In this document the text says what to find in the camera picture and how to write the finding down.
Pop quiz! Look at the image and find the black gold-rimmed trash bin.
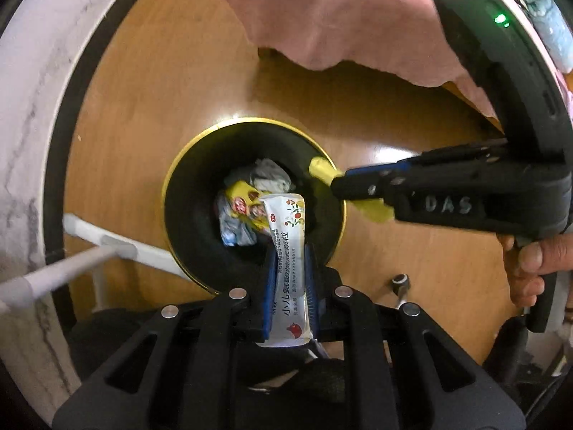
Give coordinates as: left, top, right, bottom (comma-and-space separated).
162, 119, 347, 294

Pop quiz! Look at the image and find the yellow snack packet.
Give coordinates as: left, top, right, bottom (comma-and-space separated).
224, 179, 271, 234

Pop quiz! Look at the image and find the grey wrapper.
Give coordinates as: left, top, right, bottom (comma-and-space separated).
248, 158, 293, 198

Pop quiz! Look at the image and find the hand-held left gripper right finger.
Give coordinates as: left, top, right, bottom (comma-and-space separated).
312, 246, 526, 430

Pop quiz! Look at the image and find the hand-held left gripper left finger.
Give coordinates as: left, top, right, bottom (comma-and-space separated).
53, 250, 276, 430

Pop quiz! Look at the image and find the printed cloth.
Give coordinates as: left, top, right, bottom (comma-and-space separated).
490, 0, 573, 72

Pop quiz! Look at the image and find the white metal rack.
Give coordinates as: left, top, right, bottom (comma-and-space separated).
0, 212, 180, 319

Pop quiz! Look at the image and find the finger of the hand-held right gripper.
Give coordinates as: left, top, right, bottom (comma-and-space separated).
345, 140, 509, 178
331, 172, 404, 207

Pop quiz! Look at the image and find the person's right hand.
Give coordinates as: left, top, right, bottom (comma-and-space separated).
501, 232, 573, 308

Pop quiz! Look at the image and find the white medicine sachet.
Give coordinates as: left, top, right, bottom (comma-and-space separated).
256, 192, 314, 348

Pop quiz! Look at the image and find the yellow wrapper piece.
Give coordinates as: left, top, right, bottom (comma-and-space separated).
309, 156, 395, 224

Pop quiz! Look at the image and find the blue white printed wrapper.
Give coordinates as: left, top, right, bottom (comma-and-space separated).
216, 190, 258, 247

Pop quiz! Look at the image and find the person's pink clothing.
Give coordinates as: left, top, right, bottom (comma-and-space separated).
210, 0, 509, 132

